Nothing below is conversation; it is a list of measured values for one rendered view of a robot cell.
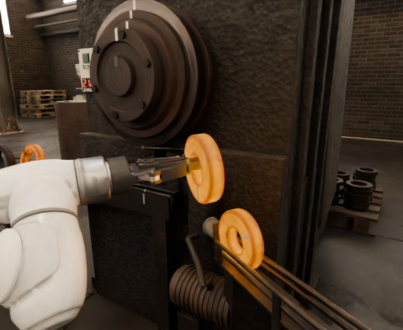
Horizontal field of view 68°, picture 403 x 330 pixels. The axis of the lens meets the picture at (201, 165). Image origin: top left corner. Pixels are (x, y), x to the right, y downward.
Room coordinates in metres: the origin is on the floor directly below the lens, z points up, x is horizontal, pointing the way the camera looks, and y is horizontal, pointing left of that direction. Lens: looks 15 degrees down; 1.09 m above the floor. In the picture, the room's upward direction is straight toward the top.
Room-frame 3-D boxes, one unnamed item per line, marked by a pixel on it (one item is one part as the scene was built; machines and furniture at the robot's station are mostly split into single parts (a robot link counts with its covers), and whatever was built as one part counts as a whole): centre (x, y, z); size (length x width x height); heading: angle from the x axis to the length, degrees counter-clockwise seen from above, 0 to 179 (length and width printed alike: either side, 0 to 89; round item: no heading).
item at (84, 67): (1.33, 0.43, 1.15); 0.26 x 0.02 x 0.18; 59
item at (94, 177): (0.55, 0.21, 0.91); 0.09 x 0.06 x 0.09; 24
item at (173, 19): (1.06, 0.19, 1.11); 0.47 x 0.06 x 0.47; 59
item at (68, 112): (3.83, 1.55, 0.45); 0.59 x 0.59 x 0.89
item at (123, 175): (0.58, 0.14, 0.92); 0.09 x 0.08 x 0.07; 114
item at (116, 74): (0.98, 0.25, 1.11); 0.28 x 0.06 x 0.28; 59
